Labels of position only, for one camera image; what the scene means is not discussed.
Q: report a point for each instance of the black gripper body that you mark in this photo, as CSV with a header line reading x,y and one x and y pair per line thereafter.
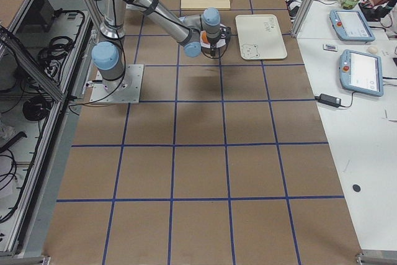
x,y
213,42

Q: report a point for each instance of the white round plate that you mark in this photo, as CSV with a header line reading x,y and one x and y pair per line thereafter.
x,y
224,39

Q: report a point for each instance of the orange fruit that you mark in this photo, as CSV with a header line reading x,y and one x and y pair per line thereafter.
x,y
203,37

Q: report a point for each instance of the cream tray with bear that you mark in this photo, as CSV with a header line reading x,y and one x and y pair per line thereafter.
x,y
260,37

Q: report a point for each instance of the small white card box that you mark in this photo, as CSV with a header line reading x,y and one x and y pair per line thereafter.
x,y
330,47

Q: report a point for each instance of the black power adapter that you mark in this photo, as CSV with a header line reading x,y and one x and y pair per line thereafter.
x,y
328,100

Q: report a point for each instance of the upper blue teach pendant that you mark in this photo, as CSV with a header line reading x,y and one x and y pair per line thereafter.
x,y
351,26

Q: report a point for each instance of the blue teach pendant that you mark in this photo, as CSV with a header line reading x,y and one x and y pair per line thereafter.
x,y
351,26
361,72

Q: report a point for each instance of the lower blue teach pendant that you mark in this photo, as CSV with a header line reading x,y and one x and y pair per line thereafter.
x,y
361,72

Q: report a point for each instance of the small cream ball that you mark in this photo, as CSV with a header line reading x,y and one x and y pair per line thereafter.
x,y
373,50

